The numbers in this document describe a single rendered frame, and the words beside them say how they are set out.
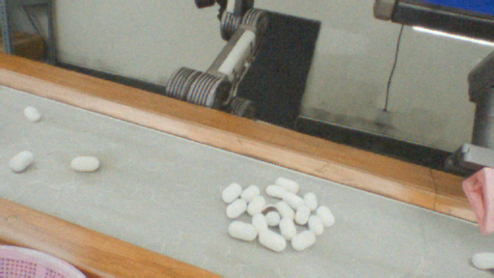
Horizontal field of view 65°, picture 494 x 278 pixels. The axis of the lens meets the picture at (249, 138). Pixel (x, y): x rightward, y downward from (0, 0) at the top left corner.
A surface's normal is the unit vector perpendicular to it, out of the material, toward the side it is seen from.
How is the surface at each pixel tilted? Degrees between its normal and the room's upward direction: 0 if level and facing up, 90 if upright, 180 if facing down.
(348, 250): 0
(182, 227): 0
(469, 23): 90
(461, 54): 90
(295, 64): 86
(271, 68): 86
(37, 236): 0
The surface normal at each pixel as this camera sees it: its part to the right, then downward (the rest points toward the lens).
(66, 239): 0.17, -0.88
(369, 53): -0.19, 0.41
